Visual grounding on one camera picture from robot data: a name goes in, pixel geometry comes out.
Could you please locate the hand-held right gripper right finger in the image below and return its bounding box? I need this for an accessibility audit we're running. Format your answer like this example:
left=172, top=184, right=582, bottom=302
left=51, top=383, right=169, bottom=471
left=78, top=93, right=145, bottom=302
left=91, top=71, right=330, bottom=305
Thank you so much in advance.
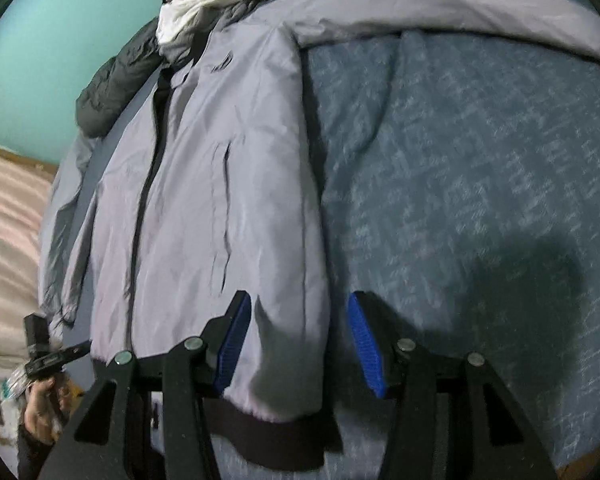
left=346, top=290, right=561, bottom=480

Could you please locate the grey jacket with black cuffs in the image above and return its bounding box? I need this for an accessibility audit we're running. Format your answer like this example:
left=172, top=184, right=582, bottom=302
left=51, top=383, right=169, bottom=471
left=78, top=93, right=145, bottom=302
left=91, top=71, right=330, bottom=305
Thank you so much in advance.
left=60, top=0, right=600, bottom=471

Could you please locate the person's left hand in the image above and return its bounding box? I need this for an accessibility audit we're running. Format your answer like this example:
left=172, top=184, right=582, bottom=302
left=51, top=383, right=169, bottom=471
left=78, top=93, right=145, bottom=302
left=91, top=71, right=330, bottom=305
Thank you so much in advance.
left=22, top=377, right=73, bottom=445

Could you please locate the bed with blue sheet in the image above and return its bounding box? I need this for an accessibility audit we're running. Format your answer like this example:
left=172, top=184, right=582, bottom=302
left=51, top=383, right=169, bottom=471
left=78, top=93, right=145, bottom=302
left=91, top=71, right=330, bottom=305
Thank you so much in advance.
left=37, top=0, right=600, bottom=471

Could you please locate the pink curtain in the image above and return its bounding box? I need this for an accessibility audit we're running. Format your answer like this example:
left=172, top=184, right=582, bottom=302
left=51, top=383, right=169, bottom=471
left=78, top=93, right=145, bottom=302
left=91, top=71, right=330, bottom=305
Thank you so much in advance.
left=0, top=140, right=66, bottom=411

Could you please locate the person's left forearm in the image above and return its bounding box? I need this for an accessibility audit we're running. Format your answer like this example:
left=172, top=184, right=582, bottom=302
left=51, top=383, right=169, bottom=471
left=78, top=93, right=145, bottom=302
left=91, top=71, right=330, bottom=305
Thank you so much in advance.
left=17, top=425, right=56, bottom=480

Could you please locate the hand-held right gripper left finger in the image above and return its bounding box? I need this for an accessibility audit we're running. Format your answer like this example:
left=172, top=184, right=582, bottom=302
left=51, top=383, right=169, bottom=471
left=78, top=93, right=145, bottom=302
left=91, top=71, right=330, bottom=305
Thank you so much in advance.
left=37, top=290, right=253, bottom=480

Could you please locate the wooden plank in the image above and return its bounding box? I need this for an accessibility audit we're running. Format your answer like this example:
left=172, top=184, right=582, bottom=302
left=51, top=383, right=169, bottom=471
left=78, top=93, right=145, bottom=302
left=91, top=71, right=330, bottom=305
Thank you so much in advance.
left=0, top=146, right=61, bottom=171

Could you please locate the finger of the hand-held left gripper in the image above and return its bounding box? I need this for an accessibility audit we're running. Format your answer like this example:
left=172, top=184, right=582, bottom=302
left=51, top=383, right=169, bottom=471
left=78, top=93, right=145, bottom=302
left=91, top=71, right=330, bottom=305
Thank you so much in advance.
left=55, top=340, right=93, bottom=362

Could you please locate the pile of clothes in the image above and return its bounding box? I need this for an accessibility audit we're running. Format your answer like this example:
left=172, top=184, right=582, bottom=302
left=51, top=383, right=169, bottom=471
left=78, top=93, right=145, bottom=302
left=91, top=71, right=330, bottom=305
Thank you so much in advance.
left=156, top=0, right=303, bottom=46

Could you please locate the dark grey duvet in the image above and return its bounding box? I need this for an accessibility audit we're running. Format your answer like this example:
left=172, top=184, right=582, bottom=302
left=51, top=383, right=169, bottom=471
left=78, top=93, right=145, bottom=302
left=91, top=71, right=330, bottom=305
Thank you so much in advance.
left=75, top=17, right=173, bottom=138

